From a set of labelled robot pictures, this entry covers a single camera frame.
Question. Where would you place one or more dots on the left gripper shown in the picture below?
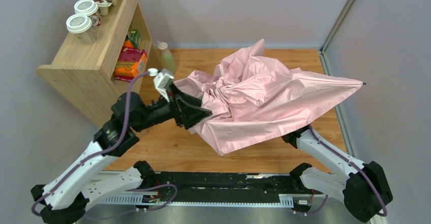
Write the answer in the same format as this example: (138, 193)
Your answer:
(181, 111)

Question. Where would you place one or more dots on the pink folding umbrella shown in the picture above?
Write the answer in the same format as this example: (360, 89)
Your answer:
(254, 98)

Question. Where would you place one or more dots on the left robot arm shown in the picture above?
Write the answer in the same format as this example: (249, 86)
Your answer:
(67, 198)

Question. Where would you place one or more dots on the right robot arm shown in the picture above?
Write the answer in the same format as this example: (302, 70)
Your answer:
(362, 187)

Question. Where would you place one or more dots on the green squeeze bottle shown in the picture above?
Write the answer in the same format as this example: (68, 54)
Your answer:
(166, 57)

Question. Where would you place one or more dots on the orange pink snack box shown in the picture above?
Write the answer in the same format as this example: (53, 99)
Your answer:
(129, 64)

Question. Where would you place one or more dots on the green carton on shelf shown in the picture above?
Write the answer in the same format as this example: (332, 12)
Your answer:
(134, 38)

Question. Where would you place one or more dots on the wooden shelf unit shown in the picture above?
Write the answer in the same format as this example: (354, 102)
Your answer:
(82, 73)

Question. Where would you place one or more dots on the white lidded jar front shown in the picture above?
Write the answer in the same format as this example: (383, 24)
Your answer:
(81, 27)

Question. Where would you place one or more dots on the white lidded jar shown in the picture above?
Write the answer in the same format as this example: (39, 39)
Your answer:
(81, 27)
(90, 9)

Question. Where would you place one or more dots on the white lidded jar rear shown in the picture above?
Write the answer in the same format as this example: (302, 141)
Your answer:
(90, 9)

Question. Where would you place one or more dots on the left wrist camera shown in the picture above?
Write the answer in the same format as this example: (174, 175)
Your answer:
(161, 80)

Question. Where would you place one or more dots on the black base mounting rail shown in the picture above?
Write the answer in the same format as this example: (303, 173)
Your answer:
(226, 189)

